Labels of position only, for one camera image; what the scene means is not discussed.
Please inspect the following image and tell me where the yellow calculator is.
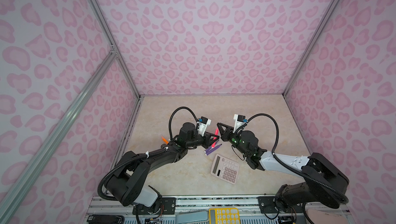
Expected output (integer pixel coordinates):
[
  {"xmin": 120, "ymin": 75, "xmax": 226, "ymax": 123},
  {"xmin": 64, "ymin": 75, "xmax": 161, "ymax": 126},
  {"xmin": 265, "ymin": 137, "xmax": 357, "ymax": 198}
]
[{"xmin": 208, "ymin": 207, "xmax": 241, "ymax": 224}]

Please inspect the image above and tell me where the grey blue case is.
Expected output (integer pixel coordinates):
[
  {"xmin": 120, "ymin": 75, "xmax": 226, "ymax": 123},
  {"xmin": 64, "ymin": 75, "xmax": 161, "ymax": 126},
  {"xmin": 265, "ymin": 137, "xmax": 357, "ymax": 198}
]
[{"xmin": 175, "ymin": 211, "xmax": 209, "ymax": 224}]

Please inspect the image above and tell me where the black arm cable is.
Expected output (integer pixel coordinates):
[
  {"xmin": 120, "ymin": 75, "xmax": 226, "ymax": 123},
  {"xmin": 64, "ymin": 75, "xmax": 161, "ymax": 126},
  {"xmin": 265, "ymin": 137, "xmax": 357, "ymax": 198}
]
[
  {"xmin": 244, "ymin": 113, "xmax": 350, "ymax": 203},
  {"xmin": 97, "ymin": 106, "xmax": 199, "ymax": 201}
]

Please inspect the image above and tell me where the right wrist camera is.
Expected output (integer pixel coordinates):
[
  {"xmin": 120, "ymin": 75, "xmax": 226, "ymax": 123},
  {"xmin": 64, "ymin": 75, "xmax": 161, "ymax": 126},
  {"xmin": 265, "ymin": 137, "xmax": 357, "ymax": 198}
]
[{"xmin": 233, "ymin": 114, "xmax": 247, "ymax": 133}]

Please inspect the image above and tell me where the pink white calculator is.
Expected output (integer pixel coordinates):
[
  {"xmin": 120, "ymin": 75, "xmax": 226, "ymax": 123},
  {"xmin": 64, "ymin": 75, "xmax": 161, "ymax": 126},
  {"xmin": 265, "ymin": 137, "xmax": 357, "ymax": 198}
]
[{"xmin": 210, "ymin": 154, "xmax": 240, "ymax": 185}]

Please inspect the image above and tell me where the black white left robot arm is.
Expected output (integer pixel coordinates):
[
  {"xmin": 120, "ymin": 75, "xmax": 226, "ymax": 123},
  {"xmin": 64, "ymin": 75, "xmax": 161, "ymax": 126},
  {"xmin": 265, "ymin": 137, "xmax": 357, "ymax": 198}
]
[{"xmin": 98, "ymin": 122, "xmax": 220, "ymax": 207}]

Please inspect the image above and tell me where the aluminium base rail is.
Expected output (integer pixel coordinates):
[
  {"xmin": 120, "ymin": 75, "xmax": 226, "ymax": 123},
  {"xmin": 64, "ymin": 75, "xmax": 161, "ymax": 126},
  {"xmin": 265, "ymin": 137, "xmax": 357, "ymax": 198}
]
[{"xmin": 82, "ymin": 194, "xmax": 356, "ymax": 224}]

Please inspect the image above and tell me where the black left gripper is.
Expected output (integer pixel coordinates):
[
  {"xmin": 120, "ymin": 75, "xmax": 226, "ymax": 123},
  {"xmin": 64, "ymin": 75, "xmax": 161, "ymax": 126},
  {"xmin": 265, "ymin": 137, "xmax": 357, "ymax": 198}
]
[{"xmin": 186, "ymin": 130, "xmax": 219, "ymax": 149}]

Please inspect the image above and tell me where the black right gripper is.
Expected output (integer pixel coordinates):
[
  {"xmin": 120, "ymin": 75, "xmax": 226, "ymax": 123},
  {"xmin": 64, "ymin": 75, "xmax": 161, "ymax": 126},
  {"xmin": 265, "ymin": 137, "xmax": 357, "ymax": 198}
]
[{"xmin": 216, "ymin": 124, "xmax": 250, "ymax": 157}]

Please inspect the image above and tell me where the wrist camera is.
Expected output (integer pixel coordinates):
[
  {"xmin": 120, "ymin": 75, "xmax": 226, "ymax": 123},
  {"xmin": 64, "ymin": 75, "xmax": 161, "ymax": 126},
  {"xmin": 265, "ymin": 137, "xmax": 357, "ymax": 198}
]
[
  {"xmin": 198, "ymin": 116, "xmax": 211, "ymax": 136},
  {"xmin": 233, "ymin": 114, "xmax": 247, "ymax": 133}
]

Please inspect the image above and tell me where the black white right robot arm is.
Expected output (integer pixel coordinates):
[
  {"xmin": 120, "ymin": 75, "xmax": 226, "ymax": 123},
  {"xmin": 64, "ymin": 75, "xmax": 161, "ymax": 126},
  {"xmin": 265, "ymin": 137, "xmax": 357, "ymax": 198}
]
[{"xmin": 217, "ymin": 123, "xmax": 349, "ymax": 212}]

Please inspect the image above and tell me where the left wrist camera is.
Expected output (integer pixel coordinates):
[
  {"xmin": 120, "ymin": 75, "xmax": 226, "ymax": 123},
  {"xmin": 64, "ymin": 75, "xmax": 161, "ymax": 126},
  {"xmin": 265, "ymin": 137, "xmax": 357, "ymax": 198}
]
[{"xmin": 198, "ymin": 116, "xmax": 211, "ymax": 136}]

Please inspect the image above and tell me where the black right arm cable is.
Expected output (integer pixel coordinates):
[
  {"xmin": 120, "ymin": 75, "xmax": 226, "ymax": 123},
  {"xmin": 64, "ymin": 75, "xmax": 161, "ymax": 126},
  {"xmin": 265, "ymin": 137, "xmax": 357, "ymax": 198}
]
[{"xmin": 244, "ymin": 113, "xmax": 350, "ymax": 203}]

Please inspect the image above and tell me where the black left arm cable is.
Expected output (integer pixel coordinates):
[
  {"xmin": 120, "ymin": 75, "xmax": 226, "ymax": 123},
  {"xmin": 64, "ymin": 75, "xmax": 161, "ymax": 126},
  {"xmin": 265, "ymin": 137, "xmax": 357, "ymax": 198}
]
[{"xmin": 97, "ymin": 106, "xmax": 199, "ymax": 201}]

